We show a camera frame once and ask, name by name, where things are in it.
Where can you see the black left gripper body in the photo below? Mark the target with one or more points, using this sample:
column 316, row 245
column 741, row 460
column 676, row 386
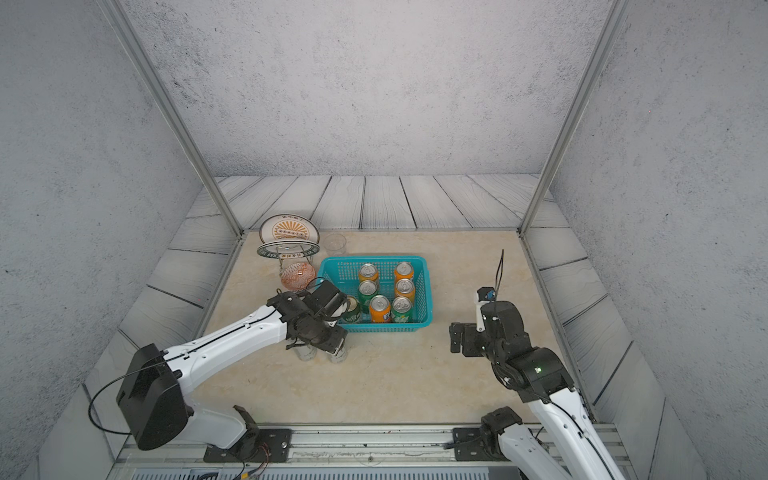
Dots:
column 328, row 336

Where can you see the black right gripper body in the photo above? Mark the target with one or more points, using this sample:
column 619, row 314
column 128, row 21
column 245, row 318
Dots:
column 475, row 342

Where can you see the silver drink can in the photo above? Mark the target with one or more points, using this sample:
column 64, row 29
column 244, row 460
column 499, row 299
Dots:
column 339, row 356
column 305, row 352

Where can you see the green gold beer can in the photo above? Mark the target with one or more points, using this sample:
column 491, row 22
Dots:
column 353, row 314

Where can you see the teal plastic basket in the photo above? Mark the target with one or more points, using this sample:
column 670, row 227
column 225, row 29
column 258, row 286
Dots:
column 343, row 272

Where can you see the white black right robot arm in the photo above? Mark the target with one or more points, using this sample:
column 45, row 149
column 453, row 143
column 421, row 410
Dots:
column 542, row 382

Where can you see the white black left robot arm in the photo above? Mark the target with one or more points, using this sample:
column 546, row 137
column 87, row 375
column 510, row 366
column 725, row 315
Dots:
column 155, row 395

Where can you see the orange patterned bowl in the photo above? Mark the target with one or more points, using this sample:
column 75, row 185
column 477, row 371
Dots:
column 297, row 276

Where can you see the green soda can middle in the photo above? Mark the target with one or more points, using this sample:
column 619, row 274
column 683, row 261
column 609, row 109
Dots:
column 367, row 290

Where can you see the green soda can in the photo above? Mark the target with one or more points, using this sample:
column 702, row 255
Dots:
column 401, row 309
column 367, row 290

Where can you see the green soda can front right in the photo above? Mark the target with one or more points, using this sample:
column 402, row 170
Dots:
column 401, row 309

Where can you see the orange soda can front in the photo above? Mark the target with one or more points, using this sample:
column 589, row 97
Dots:
column 380, row 309

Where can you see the orange soda can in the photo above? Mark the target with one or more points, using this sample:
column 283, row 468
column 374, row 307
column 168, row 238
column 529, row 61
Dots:
column 405, row 287
column 368, row 272
column 404, row 270
column 380, row 309

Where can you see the orange soda can middle right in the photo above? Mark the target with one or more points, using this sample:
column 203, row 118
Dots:
column 405, row 287

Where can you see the orange soda can back left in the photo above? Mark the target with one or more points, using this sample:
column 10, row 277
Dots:
column 368, row 272

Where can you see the green rimmed flat plate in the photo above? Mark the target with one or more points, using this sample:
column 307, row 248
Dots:
column 288, row 249

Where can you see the clear drinking glass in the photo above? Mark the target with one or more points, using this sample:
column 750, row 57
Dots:
column 335, row 244

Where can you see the orange soda can back right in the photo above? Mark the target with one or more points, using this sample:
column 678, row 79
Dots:
column 404, row 270

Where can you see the upright plate with sunburst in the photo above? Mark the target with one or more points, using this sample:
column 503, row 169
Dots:
column 286, row 227

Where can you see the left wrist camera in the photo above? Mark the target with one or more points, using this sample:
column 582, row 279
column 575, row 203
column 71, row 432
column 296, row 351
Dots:
column 327, row 300

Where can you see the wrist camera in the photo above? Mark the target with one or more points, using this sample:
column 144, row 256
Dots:
column 485, row 295
column 327, row 300

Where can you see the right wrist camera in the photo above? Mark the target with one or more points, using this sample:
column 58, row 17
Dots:
column 485, row 295

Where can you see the metal wire plate rack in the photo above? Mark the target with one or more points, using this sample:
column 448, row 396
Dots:
column 291, row 261

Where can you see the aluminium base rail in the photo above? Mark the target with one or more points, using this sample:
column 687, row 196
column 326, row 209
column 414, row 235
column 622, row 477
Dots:
column 316, row 446

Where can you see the right aluminium frame post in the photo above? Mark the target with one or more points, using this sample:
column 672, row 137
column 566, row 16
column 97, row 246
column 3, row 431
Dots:
column 589, row 80

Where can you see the aluminium frame post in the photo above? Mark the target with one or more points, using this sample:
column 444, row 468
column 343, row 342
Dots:
column 589, row 80
column 129, row 40

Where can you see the left aluminium frame post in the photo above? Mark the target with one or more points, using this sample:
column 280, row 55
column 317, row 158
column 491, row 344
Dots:
column 129, row 40

